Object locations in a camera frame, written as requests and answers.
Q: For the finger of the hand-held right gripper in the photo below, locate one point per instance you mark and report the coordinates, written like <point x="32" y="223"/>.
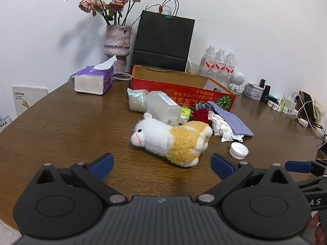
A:
<point x="299" y="166"/>
<point x="314" y="183"/>

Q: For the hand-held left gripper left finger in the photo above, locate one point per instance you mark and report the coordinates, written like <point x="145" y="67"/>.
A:
<point x="103" y="163"/>

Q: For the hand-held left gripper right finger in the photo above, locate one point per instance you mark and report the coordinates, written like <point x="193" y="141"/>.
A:
<point x="222" y="167"/>

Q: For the red fabric rose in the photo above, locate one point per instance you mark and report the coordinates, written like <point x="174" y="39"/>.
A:
<point x="200" y="114"/>

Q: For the white and yellow plush sheep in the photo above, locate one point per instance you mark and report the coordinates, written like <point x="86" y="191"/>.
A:
<point x="155" y="135"/>

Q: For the blue and white snack packet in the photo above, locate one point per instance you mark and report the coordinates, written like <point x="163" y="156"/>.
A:
<point x="201" y="106"/>

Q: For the green snack packet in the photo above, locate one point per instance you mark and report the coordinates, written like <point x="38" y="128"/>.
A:
<point x="186" y="112"/>

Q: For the glittery white packet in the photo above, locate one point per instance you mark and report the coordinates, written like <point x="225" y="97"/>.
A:
<point x="136" y="99"/>

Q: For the white plastic container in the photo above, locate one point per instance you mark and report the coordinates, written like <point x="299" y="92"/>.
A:
<point x="163" y="107"/>

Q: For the orange cardboard box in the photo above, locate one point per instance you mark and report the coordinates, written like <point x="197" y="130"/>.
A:
<point x="166" y="88"/>

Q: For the person's right hand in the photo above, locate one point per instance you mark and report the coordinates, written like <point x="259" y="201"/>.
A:
<point x="316" y="225"/>

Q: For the white bottle cap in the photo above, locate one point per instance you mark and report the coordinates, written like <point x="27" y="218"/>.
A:
<point x="238" y="149"/>

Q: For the dark grey object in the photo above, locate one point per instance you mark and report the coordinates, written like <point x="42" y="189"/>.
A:
<point x="323" y="151"/>

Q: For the crumpled white tissue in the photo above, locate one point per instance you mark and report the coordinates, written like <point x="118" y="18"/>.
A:
<point x="222" y="127"/>

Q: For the white power adapter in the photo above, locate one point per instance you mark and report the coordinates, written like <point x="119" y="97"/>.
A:
<point x="302" y="123"/>

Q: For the white power strip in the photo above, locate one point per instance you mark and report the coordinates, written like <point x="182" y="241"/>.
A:
<point x="286" y="109"/>

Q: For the tan fuzzy bag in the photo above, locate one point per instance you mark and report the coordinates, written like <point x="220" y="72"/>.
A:
<point x="315" y="108"/>

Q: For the black rectangular device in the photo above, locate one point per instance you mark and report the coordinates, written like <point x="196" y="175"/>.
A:
<point x="265" y="93"/>

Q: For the purple tissue pack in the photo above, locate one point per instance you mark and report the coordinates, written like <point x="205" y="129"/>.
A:
<point x="89" y="83"/>

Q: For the white printed tin box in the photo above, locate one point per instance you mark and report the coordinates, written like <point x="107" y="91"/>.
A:
<point x="253" y="90"/>

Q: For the white robot figurine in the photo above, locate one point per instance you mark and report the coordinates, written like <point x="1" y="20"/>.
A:
<point x="237" y="79"/>

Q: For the clear water bottle red label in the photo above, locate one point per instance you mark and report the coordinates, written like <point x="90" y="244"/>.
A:
<point x="230" y="67"/>
<point x="208" y="63"/>
<point x="220" y="65"/>

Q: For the clear glass cup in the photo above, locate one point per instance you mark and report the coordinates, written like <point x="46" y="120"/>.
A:
<point x="193" y="67"/>

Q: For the purple mottled vase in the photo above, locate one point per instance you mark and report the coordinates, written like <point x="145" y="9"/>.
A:
<point x="117" y="40"/>

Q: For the black paper bag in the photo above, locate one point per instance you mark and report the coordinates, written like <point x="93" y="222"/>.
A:
<point x="163" y="38"/>

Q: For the green binder clip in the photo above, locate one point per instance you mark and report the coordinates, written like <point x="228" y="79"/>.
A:
<point x="169" y="15"/>

